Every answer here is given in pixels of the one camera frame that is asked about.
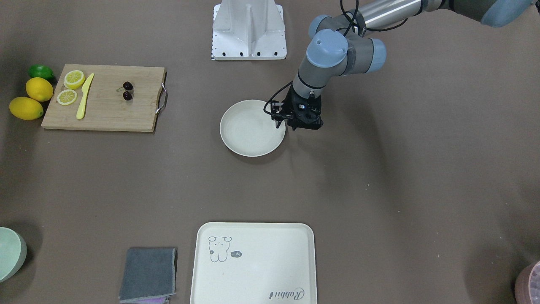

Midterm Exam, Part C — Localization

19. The bamboo cutting board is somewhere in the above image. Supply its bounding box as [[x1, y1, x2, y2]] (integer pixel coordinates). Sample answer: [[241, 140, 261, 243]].
[[42, 64, 167, 132]]

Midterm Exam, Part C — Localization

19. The yellow lemon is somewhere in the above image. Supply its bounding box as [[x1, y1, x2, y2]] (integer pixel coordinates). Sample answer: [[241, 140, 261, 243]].
[[8, 97, 44, 120], [25, 77, 54, 102]]

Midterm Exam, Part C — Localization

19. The dark red cherry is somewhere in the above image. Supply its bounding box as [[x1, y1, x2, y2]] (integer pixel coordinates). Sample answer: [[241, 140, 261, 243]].
[[116, 81, 134, 92], [123, 91, 133, 101]]

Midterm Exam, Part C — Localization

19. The green lime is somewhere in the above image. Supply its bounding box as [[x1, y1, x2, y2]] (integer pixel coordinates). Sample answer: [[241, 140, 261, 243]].
[[27, 64, 55, 81]]

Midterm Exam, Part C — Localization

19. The round cream plate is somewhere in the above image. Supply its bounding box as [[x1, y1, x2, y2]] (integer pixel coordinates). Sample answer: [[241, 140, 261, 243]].
[[219, 99, 286, 157]]

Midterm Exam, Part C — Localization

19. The pink bowl of ice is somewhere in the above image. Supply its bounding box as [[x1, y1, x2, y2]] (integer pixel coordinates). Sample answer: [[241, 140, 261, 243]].
[[514, 261, 540, 304]]

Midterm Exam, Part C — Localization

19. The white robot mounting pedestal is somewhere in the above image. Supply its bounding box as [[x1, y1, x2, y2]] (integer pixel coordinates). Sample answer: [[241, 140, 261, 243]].
[[211, 0, 287, 60]]

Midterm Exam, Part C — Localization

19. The mint green bowl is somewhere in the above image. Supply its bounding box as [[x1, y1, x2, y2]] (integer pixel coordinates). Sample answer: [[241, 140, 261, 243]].
[[0, 227, 27, 282]]

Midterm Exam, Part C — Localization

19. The lemon slice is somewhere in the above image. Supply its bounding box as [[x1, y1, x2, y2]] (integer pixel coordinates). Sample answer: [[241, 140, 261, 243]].
[[57, 89, 78, 106], [64, 70, 86, 90]]

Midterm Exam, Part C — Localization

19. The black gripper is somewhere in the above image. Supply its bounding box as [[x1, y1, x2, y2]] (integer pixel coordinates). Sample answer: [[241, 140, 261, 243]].
[[270, 89, 324, 130]]

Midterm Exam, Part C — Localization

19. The cream rabbit serving tray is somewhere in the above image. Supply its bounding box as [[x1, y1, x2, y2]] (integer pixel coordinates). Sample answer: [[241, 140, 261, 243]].
[[190, 223, 318, 304]]

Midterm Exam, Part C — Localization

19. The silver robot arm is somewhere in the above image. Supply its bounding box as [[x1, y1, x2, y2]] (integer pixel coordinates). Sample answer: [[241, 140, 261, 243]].
[[266, 0, 539, 130]]

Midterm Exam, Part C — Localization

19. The yellow plastic knife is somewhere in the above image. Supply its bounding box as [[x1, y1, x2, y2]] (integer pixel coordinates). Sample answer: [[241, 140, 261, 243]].
[[76, 73, 95, 119]]

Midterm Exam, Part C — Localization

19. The grey folded cloth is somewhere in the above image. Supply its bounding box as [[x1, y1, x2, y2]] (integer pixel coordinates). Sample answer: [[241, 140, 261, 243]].
[[119, 247, 177, 304]]

